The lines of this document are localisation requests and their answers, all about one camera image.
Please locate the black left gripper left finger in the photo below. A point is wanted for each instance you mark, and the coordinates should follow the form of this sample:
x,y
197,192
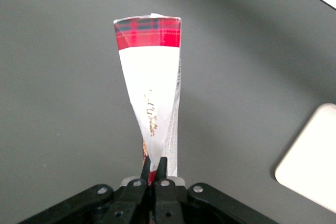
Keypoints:
x,y
136,195

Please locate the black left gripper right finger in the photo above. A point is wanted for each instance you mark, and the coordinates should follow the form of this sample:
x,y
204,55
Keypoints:
x,y
164,195

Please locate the beige rectangular tray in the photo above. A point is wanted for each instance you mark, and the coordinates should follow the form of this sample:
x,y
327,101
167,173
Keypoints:
x,y
312,155

